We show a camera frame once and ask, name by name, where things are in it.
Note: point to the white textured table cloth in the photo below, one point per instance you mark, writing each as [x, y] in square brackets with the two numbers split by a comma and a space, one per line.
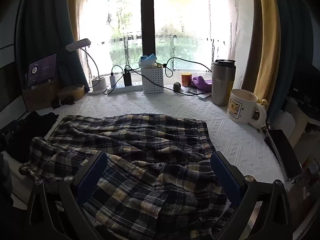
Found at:
[237, 140]

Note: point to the dark window post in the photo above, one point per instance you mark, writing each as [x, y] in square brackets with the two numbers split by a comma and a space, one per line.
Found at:
[147, 17]

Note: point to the cardboard box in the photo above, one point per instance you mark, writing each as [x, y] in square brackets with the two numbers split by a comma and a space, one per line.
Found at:
[41, 97]

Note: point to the white charger plug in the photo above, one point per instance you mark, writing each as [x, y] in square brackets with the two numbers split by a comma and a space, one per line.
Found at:
[112, 80]

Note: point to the blue packet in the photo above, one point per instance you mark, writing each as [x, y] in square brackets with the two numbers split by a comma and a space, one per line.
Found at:
[148, 60]

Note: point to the small grey-green stone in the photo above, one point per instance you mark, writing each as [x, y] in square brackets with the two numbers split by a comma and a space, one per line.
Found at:
[176, 86]

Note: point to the purple cloth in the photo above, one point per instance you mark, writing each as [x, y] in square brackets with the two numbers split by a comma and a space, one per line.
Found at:
[201, 83]

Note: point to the black cloth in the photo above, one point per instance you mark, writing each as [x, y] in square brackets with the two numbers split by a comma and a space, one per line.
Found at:
[22, 135]

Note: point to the yellow curtain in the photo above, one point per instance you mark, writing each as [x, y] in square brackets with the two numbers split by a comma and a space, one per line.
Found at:
[268, 42]
[72, 10]

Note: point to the teal curtain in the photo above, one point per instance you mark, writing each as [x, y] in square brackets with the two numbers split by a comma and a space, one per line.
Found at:
[45, 25]
[292, 42]

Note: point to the white bear print mug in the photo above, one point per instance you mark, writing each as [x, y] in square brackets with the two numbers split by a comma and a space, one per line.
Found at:
[240, 107]

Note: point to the tablet with purple screen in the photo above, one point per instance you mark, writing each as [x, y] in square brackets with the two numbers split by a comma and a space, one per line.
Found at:
[42, 71]

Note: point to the steel travel tumbler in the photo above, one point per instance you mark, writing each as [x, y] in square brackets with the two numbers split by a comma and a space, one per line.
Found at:
[222, 85]

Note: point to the small black bundle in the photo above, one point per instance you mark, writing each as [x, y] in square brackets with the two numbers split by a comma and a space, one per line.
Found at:
[62, 102]

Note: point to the black flat case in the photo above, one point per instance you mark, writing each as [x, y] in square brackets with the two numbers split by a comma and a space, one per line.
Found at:
[282, 150]

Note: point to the yellow food container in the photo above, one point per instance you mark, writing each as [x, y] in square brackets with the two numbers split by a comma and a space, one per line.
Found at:
[75, 92]

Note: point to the white desk lamp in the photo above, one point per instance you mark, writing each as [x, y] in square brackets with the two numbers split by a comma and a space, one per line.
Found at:
[78, 45]

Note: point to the loose papers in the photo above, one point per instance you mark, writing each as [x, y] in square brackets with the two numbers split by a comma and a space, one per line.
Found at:
[202, 95]

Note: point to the white perforated basket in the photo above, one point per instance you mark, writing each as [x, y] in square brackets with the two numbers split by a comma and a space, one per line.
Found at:
[152, 80]

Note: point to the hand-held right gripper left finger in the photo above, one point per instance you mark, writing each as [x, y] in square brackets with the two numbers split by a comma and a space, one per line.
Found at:
[92, 177]

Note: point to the small orange can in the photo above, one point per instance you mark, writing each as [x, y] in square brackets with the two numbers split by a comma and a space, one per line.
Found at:
[186, 80]

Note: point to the white power strip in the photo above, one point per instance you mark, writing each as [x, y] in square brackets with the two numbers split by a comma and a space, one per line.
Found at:
[132, 88]

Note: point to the black charger plug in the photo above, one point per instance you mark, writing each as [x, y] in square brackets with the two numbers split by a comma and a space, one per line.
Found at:
[127, 78]

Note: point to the plaid pants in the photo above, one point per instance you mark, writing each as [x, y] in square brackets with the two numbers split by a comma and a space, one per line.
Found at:
[150, 155]

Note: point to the small yellow figurine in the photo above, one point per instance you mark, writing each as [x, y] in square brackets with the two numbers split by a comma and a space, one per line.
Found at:
[264, 102]

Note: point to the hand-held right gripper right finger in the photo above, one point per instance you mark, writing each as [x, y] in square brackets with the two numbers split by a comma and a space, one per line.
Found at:
[226, 177]

